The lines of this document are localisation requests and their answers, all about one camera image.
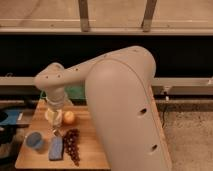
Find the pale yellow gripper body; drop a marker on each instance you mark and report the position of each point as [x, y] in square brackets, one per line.
[52, 115]

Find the yellow red apple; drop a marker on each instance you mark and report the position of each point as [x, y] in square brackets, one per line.
[68, 118]

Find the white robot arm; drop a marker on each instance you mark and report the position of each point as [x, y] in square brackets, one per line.
[121, 103]

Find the blue plastic cup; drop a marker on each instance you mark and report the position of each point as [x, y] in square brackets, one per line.
[34, 140]

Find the dark grape bunch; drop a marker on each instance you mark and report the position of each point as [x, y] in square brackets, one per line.
[70, 141]

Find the blue sponge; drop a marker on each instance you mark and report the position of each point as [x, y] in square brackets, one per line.
[56, 149]

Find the green plastic tray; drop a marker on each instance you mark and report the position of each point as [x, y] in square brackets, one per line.
[76, 92]

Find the blue box at left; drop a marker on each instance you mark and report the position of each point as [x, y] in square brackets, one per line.
[10, 116]

